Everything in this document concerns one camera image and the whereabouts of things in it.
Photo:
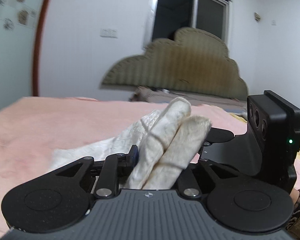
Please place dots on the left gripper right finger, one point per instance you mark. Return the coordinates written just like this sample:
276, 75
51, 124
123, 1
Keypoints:
187, 185

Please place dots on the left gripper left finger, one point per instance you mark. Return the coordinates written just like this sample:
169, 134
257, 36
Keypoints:
114, 168

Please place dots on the white fleece pants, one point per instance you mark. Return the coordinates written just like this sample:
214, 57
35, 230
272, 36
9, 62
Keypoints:
167, 141

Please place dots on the person right hand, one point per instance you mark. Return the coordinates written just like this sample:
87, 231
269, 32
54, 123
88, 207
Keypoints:
294, 195

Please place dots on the brown pillow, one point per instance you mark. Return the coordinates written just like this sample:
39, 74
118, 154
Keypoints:
152, 95

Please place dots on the olive upholstered headboard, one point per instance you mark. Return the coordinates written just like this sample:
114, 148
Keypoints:
194, 61

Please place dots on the dark window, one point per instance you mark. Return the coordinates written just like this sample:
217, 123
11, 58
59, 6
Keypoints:
165, 17

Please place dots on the glass wardrobe door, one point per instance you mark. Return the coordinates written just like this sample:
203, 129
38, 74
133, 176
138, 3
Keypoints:
18, 25

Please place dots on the brown wooden door frame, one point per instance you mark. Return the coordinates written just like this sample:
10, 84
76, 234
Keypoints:
36, 48

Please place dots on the white wall socket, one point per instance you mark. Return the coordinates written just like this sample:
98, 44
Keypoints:
110, 33

